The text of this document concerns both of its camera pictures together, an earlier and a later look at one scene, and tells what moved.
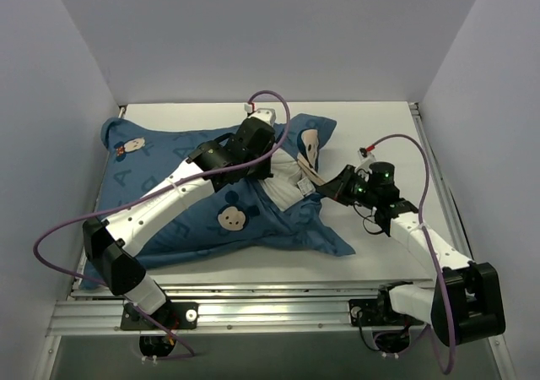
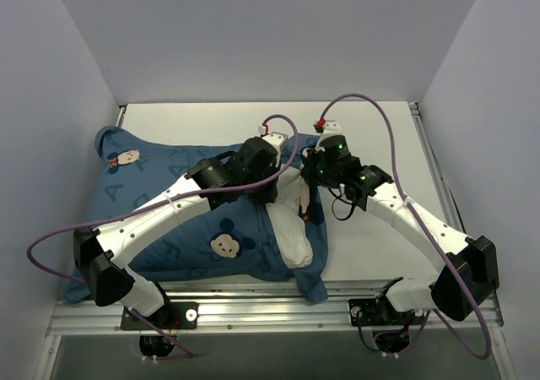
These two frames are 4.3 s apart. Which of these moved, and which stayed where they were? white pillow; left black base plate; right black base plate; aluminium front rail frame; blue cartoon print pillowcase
Moved: white pillow; blue cartoon print pillowcase
Stayed: left black base plate; right black base plate; aluminium front rail frame
